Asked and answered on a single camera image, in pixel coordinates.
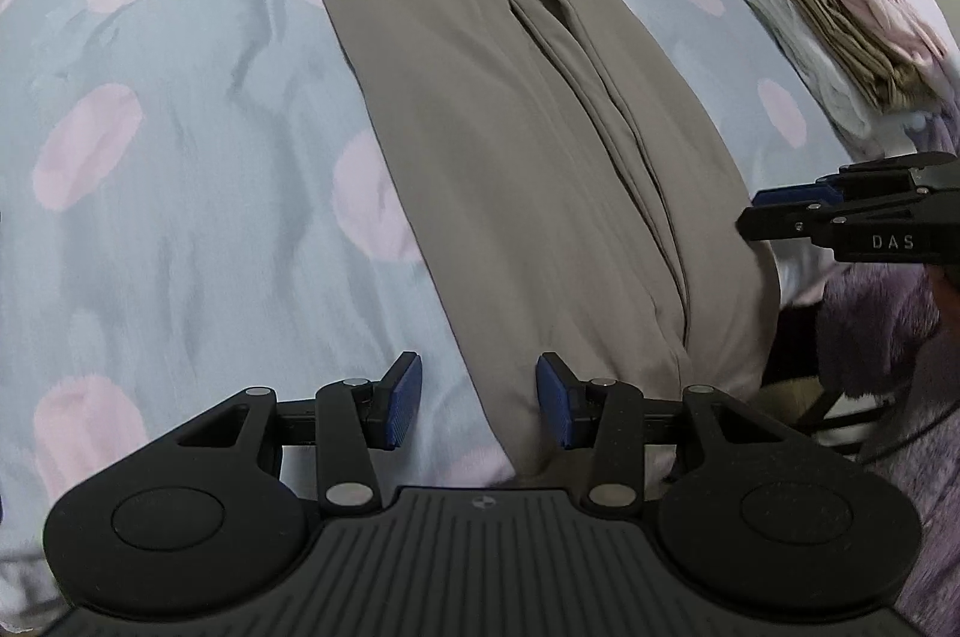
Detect white folded garment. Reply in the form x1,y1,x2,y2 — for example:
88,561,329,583
735,0,920,147

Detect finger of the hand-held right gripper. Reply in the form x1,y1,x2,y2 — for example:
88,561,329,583
752,152,960,211
736,191,923,244

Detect black cable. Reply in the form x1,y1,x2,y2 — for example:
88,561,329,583
855,401,960,467

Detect olive striped folded garment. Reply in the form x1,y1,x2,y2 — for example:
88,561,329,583
752,0,946,113

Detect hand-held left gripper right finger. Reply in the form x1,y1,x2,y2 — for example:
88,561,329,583
535,352,785,509

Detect bed with polka dot sheet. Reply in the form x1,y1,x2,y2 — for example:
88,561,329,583
0,0,856,563

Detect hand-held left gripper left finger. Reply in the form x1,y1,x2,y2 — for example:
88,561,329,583
176,350,425,509

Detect taupe garment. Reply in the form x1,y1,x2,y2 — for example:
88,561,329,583
274,0,781,480

